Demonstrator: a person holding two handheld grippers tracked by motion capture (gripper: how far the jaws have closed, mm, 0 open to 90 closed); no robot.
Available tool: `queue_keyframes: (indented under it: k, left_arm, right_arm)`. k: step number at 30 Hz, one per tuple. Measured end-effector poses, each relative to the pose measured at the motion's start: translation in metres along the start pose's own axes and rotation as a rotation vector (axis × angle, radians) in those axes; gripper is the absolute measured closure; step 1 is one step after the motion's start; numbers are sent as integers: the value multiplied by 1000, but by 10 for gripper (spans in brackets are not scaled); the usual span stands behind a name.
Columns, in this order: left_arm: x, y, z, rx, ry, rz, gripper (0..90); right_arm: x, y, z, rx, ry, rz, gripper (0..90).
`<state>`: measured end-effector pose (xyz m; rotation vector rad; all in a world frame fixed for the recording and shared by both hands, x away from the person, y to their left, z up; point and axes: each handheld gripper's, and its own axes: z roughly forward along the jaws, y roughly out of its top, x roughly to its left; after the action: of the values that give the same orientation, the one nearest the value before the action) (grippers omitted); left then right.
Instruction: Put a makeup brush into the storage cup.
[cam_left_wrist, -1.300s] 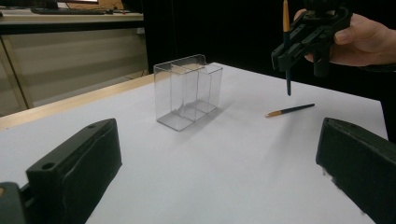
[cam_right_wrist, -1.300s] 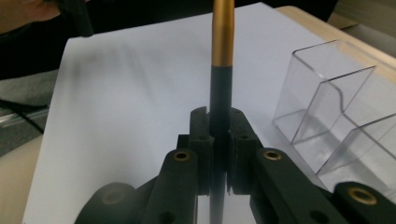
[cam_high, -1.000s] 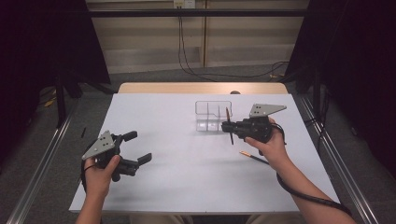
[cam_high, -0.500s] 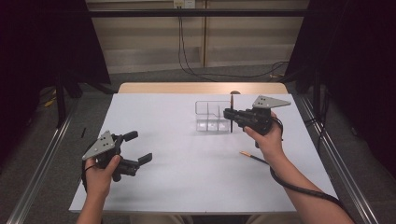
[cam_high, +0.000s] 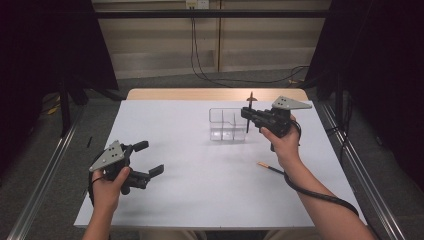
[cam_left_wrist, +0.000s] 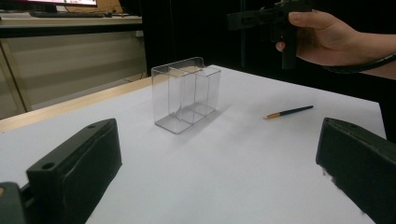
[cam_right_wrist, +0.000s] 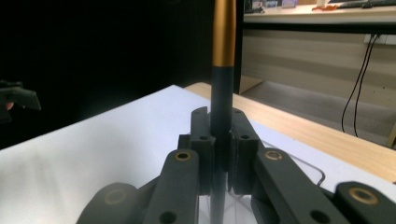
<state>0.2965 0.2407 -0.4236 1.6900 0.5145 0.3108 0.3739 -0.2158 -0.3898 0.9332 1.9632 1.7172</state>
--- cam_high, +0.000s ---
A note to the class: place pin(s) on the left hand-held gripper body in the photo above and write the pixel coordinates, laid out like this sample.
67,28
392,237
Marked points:
110,156

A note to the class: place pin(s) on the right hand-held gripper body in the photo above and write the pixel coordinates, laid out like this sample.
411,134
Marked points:
286,104

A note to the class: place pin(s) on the black pencil with orange end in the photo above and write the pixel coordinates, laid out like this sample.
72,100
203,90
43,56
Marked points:
248,127
266,165

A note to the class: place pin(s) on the clear plastic organizer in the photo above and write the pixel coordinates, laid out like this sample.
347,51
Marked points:
223,131

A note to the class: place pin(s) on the person's left hand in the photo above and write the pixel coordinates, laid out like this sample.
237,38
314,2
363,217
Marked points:
106,191

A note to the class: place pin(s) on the person's right hand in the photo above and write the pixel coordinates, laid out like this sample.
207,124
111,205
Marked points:
285,145

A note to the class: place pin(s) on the black metal stand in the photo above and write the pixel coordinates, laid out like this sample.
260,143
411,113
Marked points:
339,100
64,110

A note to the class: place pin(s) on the white table cover board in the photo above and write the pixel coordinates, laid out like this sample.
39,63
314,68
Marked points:
206,196

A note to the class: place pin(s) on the wooden table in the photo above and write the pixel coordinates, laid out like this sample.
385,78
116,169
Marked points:
186,94

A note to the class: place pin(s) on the dark curtain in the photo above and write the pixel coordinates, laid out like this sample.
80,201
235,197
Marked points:
46,43
383,66

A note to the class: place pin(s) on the person's right leg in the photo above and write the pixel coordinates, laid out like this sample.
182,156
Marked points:
286,235

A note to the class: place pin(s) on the metal floor rail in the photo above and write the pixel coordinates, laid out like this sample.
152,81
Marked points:
43,180
386,216

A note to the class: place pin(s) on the black frame bar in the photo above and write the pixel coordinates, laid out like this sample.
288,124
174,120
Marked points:
206,14

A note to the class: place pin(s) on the white wall outlet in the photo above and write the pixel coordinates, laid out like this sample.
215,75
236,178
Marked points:
197,3

